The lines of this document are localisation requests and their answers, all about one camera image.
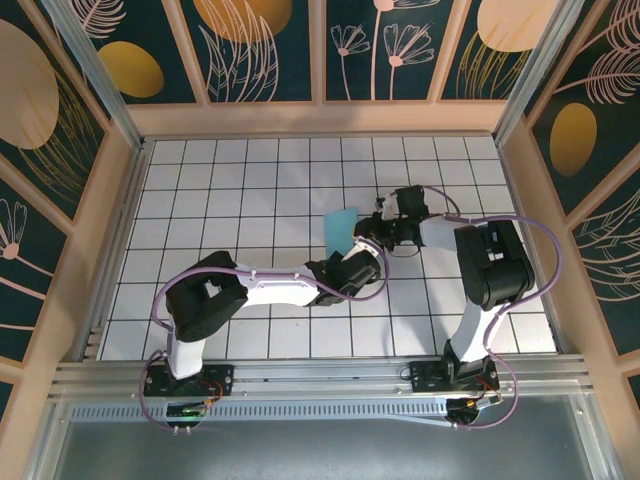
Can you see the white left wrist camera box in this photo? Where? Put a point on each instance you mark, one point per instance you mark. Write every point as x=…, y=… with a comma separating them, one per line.
x=364, y=244

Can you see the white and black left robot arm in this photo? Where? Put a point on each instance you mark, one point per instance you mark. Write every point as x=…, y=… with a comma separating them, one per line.
x=210, y=300

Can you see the aluminium side rail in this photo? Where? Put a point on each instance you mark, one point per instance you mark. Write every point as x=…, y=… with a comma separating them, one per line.
x=521, y=200
x=116, y=250

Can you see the grey metal plate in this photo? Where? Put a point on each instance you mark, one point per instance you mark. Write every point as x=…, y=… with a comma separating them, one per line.
x=320, y=450

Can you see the light blue paper sheet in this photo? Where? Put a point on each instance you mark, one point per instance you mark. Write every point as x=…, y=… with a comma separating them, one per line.
x=340, y=227

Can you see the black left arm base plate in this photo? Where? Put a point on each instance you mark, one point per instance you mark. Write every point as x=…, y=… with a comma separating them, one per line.
x=220, y=375

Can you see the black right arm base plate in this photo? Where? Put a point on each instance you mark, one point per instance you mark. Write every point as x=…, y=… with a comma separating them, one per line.
x=425, y=377

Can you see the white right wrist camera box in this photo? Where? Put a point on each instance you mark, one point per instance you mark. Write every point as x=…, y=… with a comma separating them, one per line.
x=387, y=207

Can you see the aluminium mounting rail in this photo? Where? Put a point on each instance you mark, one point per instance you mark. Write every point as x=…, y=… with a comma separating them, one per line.
x=320, y=380

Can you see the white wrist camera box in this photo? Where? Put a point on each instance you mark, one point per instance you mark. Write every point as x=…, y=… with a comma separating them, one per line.
x=387, y=207
x=364, y=244

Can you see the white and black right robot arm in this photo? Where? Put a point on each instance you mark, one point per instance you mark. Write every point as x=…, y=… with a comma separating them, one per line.
x=495, y=270

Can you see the aluminium corner post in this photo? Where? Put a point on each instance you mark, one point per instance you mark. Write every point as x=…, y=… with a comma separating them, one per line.
x=102, y=85
x=529, y=85

